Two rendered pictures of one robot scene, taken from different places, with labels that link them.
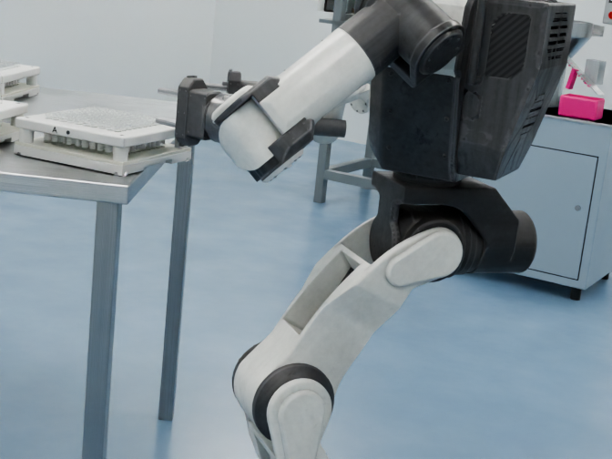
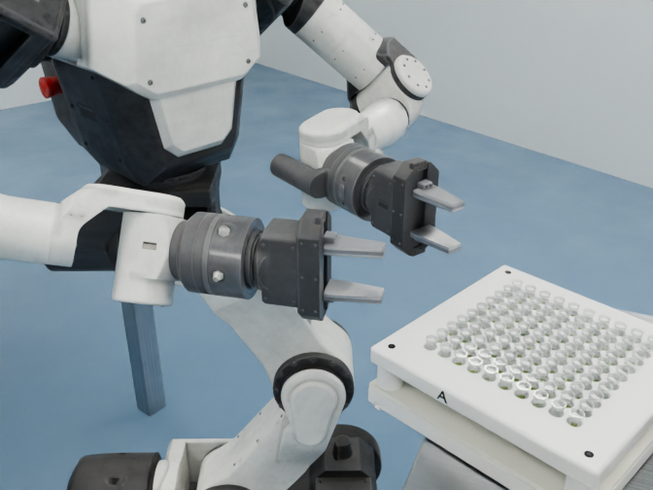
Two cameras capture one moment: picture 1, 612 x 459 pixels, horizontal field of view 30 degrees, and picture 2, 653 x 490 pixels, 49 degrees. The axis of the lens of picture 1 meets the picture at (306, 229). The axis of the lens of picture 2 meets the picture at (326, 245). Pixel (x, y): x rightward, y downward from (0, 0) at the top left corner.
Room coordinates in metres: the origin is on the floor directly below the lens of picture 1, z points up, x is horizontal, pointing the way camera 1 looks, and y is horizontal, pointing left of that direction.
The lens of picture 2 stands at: (2.82, 0.42, 1.39)
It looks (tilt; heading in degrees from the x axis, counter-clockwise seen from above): 28 degrees down; 201
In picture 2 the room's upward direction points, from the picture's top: straight up
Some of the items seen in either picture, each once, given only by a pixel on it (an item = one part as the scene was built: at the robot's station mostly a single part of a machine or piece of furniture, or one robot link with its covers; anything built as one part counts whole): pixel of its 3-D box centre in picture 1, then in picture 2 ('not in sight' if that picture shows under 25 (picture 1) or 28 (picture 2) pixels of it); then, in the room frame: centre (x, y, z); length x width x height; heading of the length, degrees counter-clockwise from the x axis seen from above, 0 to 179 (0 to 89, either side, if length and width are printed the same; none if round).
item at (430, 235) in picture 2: (171, 125); (435, 242); (2.05, 0.26, 0.99); 0.06 x 0.03 x 0.02; 58
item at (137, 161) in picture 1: (105, 150); (532, 392); (2.18, 0.40, 0.91); 0.24 x 0.24 x 0.02; 66
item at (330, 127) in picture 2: not in sight; (335, 146); (1.90, 0.07, 1.04); 0.13 x 0.07 x 0.09; 171
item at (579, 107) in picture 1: (581, 107); not in sight; (4.75, -1.08, 0.80); 0.16 x 0.12 x 0.09; 62
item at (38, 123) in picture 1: (107, 126); (539, 354); (2.18, 0.40, 0.96); 0.25 x 0.24 x 0.02; 156
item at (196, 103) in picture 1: (211, 116); (389, 193); (2.00, 0.19, 1.03); 0.12 x 0.10 x 0.13; 58
